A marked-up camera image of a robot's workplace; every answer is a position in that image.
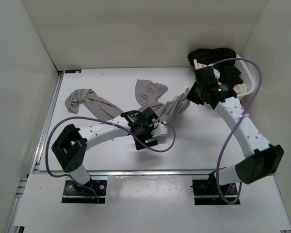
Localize white laundry basket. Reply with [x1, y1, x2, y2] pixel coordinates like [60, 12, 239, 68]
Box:
[193, 59, 256, 100]

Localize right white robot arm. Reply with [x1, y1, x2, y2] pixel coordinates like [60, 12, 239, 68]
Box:
[187, 67, 284, 194]

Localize black label sticker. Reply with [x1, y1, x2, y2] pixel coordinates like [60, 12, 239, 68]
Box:
[65, 69, 81, 74]

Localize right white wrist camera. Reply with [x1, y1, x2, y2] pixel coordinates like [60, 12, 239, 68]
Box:
[213, 68, 220, 79]

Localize black trousers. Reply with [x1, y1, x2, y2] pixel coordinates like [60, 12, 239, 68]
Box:
[187, 48, 243, 86]

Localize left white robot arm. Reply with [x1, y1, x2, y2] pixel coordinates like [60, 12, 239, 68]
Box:
[51, 107, 167, 194]

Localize front aluminium rail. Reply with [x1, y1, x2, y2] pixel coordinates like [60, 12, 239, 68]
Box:
[88, 169, 213, 177]

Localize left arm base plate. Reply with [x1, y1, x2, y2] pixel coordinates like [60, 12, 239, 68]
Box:
[62, 180, 107, 204]

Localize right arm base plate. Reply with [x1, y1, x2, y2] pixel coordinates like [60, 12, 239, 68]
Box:
[190, 180, 238, 205]

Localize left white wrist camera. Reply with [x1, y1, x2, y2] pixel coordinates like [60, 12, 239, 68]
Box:
[151, 122, 168, 138]

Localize beige trousers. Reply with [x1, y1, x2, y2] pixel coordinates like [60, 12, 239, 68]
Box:
[194, 60, 248, 95]

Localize grey trousers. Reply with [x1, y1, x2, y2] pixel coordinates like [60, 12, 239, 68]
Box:
[65, 80, 190, 122]

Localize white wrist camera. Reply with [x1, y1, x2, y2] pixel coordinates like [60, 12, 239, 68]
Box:
[213, 68, 220, 79]
[151, 122, 168, 138]

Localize left aluminium rail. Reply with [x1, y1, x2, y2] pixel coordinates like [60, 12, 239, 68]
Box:
[27, 71, 64, 177]

